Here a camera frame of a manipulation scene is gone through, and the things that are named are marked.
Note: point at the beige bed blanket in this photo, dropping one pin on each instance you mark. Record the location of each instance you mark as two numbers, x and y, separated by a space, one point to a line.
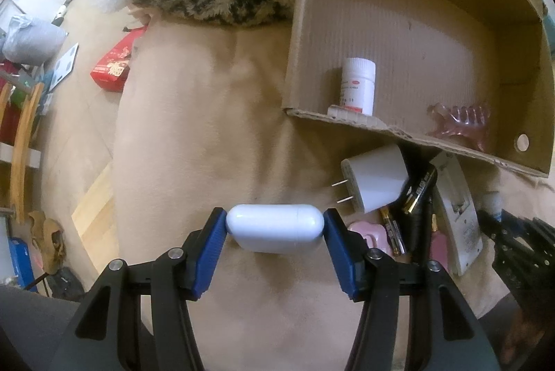
208 128

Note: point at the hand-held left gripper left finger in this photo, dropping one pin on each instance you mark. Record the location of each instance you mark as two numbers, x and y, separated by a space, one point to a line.
208 254

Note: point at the pink rounded plastic item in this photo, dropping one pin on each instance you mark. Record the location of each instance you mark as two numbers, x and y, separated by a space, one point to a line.
368 236

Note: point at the brown cardboard box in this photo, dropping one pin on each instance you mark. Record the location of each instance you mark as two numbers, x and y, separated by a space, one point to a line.
390 6

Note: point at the grey cloth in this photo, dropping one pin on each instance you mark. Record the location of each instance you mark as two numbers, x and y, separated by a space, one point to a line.
34 327

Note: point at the white pill bottle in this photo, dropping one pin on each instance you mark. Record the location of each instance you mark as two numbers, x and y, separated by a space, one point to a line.
357 87

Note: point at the brown slippers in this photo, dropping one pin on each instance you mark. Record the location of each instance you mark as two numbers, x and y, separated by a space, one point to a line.
47 241

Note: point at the white rectangular package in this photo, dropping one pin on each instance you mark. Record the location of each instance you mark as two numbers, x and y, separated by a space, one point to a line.
459 215

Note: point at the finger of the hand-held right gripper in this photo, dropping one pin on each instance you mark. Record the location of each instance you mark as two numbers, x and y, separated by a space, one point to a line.
520 241

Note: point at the blue plastic object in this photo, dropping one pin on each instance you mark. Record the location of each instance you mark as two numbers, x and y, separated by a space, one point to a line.
17 262

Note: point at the grey plastic bag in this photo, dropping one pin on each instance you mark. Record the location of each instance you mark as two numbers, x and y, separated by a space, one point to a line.
32 39

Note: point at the red snack packet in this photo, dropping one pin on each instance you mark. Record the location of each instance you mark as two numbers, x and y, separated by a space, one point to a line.
115 63

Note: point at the pink hair claw clip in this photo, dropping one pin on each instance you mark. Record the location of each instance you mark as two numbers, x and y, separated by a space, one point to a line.
459 126

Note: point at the small pink bottle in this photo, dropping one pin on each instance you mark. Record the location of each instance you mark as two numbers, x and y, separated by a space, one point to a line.
439 251

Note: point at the white power adapter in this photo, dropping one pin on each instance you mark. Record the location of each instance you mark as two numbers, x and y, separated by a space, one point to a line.
377 175

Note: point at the wooden chair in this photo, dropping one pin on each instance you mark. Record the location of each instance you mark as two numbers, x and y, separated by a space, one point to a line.
24 145

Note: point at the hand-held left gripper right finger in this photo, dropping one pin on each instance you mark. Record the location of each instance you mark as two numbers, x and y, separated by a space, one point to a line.
340 254

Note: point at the slim black gold battery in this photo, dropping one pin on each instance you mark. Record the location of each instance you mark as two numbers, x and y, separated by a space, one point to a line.
393 234

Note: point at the large black gold battery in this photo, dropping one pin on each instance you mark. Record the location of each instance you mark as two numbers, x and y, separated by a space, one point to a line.
418 191

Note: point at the white rounded plastic case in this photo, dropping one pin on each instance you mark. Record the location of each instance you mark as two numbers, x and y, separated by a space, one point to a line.
273 225

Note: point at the white bathroom scale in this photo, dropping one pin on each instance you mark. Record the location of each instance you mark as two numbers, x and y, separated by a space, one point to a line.
63 69

